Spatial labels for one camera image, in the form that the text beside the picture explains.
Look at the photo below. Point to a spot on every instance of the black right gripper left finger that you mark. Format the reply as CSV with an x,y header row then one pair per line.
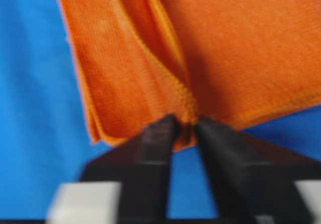
x,y
128,184

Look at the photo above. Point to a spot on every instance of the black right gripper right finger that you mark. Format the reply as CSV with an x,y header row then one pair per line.
x,y
255,181

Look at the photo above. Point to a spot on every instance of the orange towel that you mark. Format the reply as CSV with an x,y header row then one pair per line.
x,y
243,62

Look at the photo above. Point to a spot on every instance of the blue table cloth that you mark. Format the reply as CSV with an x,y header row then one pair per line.
x,y
44,141

